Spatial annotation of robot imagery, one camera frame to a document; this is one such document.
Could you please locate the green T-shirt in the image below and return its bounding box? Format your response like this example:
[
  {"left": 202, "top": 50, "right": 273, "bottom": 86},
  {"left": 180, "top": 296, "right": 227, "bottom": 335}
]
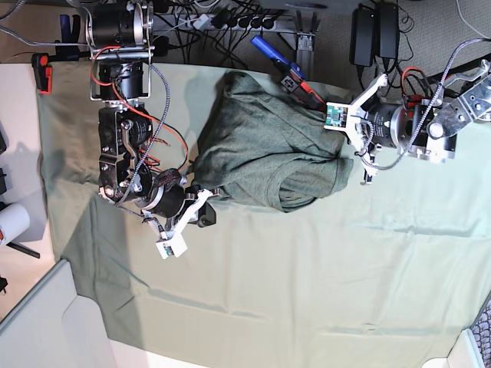
[{"left": 193, "top": 71, "right": 354, "bottom": 213}]

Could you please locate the power strip with plugs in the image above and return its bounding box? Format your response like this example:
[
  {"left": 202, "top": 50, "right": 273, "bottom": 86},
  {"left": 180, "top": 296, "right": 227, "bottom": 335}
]
[{"left": 180, "top": 13, "right": 295, "bottom": 33}]

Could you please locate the light green table cloth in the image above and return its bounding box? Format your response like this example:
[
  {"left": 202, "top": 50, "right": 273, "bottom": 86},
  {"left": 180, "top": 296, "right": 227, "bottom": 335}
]
[{"left": 38, "top": 62, "right": 490, "bottom": 367}]

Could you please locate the white paper roll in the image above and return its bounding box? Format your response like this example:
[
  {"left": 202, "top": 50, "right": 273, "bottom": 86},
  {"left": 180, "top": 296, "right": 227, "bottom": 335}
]
[{"left": 0, "top": 203, "right": 30, "bottom": 246}]

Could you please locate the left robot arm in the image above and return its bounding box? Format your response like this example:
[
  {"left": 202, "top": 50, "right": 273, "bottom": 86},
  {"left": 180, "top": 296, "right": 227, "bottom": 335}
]
[{"left": 365, "top": 38, "right": 490, "bottom": 164}]

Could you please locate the black stick on table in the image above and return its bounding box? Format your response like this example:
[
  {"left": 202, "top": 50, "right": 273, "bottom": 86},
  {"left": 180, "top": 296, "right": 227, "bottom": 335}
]
[{"left": 7, "top": 242, "right": 41, "bottom": 259}]

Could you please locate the blue orange clamp on cloth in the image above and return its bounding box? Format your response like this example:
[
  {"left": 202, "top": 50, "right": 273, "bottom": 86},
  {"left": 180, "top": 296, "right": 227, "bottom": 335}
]
[{"left": 251, "top": 35, "right": 325, "bottom": 112}]

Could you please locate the blue orange clamp at corner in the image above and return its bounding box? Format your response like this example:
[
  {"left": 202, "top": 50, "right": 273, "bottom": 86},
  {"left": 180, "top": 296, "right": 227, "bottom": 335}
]
[{"left": 31, "top": 15, "right": 90, "bottom": 94}]

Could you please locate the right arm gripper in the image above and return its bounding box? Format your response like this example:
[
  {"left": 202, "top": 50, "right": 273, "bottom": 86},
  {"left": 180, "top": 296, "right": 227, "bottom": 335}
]
[{"left": 185, "top": 186, "right": 216, "bottom": 227}]

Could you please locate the black power brick pair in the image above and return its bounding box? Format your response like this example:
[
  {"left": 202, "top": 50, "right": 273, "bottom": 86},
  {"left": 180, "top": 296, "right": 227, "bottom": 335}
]
[{"left": 349, "top": 1, "right": 400, "bottom": 67}]

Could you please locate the aluminium frame leg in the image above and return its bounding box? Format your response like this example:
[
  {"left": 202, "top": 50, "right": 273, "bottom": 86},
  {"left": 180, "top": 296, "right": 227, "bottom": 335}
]
[{"left": 293, "top": 11, "right": 320, "bottom": 81}]

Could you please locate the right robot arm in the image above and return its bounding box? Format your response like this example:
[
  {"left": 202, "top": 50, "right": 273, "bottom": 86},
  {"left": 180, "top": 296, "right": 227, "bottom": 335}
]
[{"left": 85, "top": 1, "right": 199, "bottom": 231}]

